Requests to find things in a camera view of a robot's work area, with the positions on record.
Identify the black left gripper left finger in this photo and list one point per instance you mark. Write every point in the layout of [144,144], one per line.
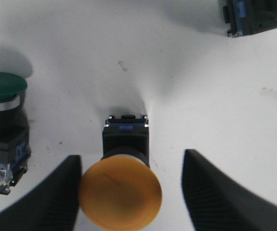
[51,206]

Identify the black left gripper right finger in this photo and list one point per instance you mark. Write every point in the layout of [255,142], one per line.
[215,202]

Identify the yellow push button switch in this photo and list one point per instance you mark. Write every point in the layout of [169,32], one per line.
[121,192]

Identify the green push button lying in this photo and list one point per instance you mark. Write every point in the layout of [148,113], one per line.
[14,131]

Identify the green push button upright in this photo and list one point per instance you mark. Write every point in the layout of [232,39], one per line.
[250,17]

